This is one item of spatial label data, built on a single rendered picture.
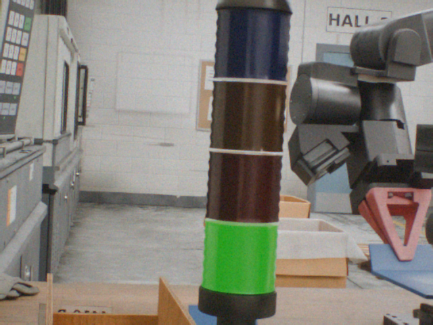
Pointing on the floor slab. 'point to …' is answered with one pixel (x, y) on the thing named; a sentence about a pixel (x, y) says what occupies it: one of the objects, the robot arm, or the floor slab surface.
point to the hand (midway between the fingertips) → (403, 254)
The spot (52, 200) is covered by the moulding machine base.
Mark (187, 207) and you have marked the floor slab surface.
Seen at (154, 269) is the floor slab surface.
